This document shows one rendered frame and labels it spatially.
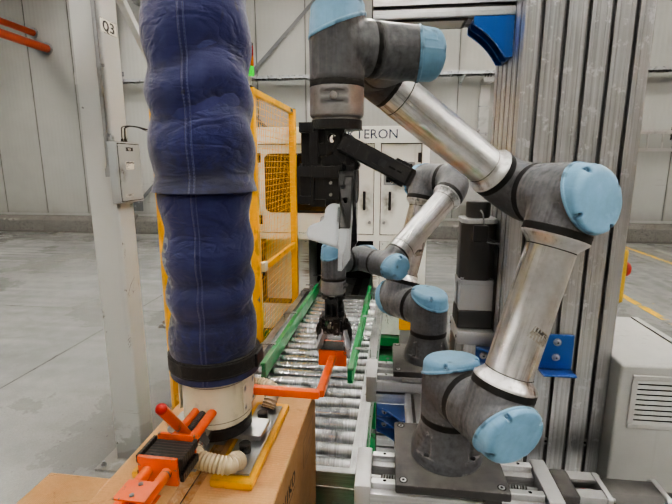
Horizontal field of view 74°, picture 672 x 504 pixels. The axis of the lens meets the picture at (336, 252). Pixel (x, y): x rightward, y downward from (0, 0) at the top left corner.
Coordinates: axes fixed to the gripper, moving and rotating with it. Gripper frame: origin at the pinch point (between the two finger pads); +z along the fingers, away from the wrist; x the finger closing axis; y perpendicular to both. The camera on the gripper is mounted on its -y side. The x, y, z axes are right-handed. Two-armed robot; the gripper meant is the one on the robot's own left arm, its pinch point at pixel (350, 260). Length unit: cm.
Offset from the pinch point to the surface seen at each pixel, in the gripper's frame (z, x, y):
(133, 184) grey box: -4, -151, 124
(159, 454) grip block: 43, -11, 39
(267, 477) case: 58, -25, 21
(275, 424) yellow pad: 56, -43, 24
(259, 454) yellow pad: 56, -30, 24
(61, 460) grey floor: 152, -142, 176
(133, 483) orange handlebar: 43, -3, 40
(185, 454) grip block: 42, -10, 33
